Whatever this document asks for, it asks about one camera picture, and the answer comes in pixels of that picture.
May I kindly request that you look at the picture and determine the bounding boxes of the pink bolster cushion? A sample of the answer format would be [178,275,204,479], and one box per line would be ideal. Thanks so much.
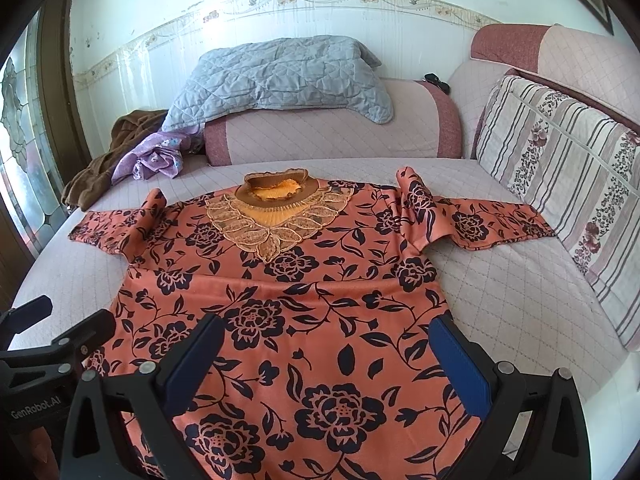
[204,79,463,166]

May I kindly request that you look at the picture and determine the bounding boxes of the pink sofa backrest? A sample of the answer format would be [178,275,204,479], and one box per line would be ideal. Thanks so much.
[449,24,639,158]

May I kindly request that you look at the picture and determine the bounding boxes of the grey quilted blanket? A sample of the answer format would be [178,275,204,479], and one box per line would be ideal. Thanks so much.
[162,35,394,132]

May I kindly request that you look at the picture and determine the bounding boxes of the orange black floral blouse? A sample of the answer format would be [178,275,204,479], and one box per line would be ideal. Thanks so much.
[70,167,551,479]

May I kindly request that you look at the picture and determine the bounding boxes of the striped floral pillow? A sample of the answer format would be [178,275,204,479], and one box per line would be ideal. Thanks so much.
[476,75,639,351]

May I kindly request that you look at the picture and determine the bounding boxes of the stained glass wooden door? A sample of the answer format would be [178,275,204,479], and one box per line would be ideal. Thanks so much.
[1,0,90,311]

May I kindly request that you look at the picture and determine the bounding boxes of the brown garment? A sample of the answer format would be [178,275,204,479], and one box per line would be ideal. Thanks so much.
[62,110,167,211]

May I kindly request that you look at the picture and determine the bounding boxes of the small black object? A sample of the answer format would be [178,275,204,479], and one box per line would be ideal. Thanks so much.
[424,73,451,96]

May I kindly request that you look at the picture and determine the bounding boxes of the purple floral cloth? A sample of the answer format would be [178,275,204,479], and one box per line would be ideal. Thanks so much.
[111,126,203,185]

